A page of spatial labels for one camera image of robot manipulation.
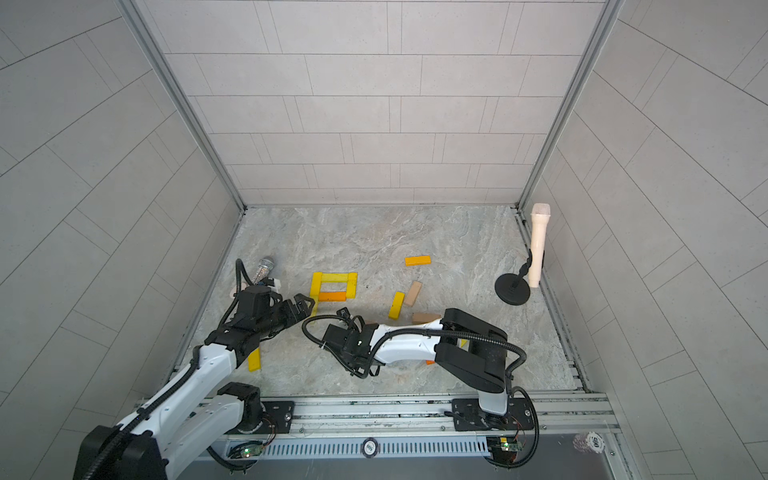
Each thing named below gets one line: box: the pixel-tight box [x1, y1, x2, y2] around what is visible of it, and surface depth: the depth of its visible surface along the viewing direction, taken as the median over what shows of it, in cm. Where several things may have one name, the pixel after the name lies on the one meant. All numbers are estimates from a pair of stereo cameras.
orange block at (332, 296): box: [319, 292, 347, 302], surface depth 93 cm
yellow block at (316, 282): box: [310, 272, 323, 296], surface depth 97 cm
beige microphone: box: [528, 203, 551, 288], surface depth 78 cm
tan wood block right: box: [412, 313, 442, 324], surface depth 91 cm
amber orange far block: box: [404, 255, 432, 267], surface depth 103 cm
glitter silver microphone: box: [253, 258, 274, 284], surface depth 98 cm
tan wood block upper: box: [405, 281, 422, 307], surface depth 95 cm
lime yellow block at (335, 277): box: [322, 273, 349, 283], surface depth 98 cm
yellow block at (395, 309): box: [388, 291, 405, 321], surface depth 92 cm
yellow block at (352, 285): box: [346, 272, 359, 299], surface depth 95 cm
